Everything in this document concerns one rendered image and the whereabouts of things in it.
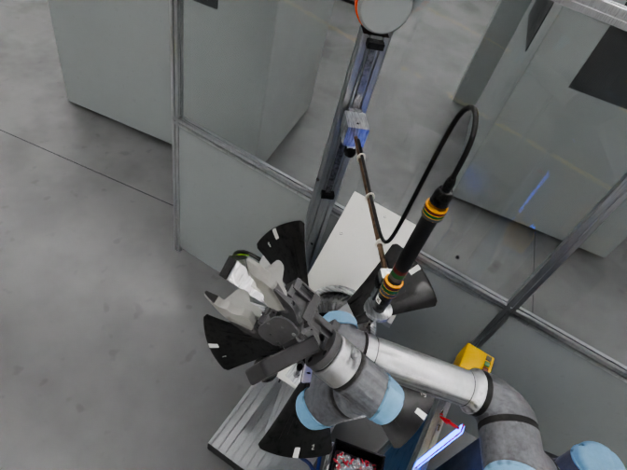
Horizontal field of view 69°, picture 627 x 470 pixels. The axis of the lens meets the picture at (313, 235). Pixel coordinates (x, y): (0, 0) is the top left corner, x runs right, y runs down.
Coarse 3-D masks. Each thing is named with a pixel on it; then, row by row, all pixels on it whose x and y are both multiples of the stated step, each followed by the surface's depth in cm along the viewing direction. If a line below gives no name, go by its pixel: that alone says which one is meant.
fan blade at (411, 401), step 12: (408, 396) 127; (420, 396) 128; (432, 396) 128; (408, 408) 126; (420, 408) 127; (396, 420) 124; (408, 420) 125; (420, 420) 125; (384, 432) 123; (396, 432) 123; (408, 432) 124; (396, 444) 123
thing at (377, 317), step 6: (384, 270) 108; (390, 270) 109; (378, 276) 109; (384, 276) 107; (378, 282) 108; (378, 288) 109; (372, 294) 112; (366, 300) 112; (372, 300) 112; (366, 306) 111; (390, 306) 112; (366, 312) 110; (372, 312) 110; (384, 312) 111; (390, 312) 111; (372, 318) 109; (378, 318) 109; (384, 318) 110
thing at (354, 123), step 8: (344, 112) 146; (352, 112) 146; (360, 112) 147; (344, 120) 145; (352, 120) 143; (360, 120) 144; (344, 128) 144; (352, 128) 141; (360, 128) 141; (368, 128) 142; (344, 136) 143; (352, 136) 143; (360, 136) 144; (344, 144) 145; (352, 144) 145
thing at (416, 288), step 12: (396, 252) 132; (372, 276) 133; (408, 276) 126; (420, 276) 124; (360, 288) 133; (372, 288) 130; (408, 288) 124; (420, 288) 123; (432, 288) 122; (348, 300) 134; (360, 300) 130; (396, 300) 124; (408, 300) 123; (420, 300) 121; (432, 300) 120; (360, 312) 127; (396, 312) 122
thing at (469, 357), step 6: (468, 348) 155; (474, 348) 155; (462, 354) 154; (468, 354) 153; (474, 354) 154; (480, 354) 154; (486, 354) 155; (456, 360) 158; (462, 360) 151; (468, 360) 152; (474, 360) 152; (480, 360) 153; (486, 360) 153; (492, 360) 154; (462, 366) 150; (468, 366) 150; (474, 366) 150; (480, 366) 151; (486, 366) 151
